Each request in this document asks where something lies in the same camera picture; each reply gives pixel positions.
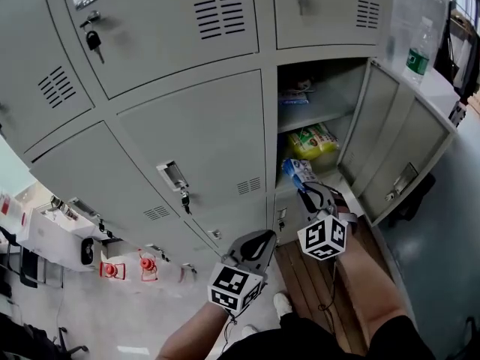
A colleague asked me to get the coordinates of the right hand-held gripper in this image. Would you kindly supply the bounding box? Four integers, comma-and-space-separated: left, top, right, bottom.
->
297, 181, 359, 261

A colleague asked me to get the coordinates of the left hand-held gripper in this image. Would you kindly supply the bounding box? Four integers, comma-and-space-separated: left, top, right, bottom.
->
207, 229, 277, 311

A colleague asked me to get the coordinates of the blue white packet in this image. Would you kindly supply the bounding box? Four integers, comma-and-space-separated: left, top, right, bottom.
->
281, 157, 320, 193

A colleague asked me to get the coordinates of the yellow packet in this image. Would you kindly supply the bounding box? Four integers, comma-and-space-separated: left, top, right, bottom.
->
287, 122, 341, 161

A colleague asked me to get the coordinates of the grey metal locker cabinet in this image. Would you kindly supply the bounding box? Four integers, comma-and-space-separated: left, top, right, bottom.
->
0, 0, 461, 273

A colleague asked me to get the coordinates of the person's left forearm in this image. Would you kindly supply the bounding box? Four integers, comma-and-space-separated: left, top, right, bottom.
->
155, 301, 232, 360

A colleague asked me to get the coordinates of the person's right forearm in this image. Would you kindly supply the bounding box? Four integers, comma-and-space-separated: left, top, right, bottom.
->
335, 217, 410, 337

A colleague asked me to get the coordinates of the locker door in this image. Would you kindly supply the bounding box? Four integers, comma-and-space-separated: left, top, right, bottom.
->
337, 58, 459, 227

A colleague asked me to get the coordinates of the person's right white shoe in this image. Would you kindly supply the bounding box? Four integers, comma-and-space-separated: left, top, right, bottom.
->
273, 292, 293, 314

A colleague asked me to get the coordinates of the person's black clothing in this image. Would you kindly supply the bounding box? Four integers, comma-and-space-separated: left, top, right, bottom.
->
220, 313, 438, 360

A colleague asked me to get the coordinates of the water jug with red cap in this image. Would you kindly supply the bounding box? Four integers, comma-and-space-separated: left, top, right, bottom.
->
99, 261, 127, 281
139, 253, 157, 283

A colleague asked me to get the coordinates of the small white appliance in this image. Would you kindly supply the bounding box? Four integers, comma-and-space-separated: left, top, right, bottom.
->
81, 237, 95, 266

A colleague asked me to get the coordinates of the clear water bottle green label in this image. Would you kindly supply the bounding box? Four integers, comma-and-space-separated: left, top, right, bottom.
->
403, 16, 436, 86

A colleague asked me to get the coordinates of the black hanging garment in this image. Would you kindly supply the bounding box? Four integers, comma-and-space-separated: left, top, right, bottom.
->
434, 16, 473, 89

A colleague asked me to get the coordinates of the white box table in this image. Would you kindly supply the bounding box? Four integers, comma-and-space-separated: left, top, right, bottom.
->
28, 208, 86, 273

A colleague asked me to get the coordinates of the black office chair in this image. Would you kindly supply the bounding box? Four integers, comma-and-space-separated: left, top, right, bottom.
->
55, 326, 89, 356

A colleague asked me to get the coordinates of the black folding chair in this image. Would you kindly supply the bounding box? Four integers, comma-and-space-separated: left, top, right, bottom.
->
0, 226, 65, 288

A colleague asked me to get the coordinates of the metal clothes rack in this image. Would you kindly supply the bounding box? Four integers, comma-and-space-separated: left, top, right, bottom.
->
434, 9, 480, 101

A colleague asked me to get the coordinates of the clear plastic jug red label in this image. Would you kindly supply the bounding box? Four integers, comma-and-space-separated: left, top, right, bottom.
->
0, 189, 29, 228

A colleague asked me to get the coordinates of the thin black cable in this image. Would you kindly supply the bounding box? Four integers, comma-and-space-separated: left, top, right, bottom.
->
317, 259, 338, 313

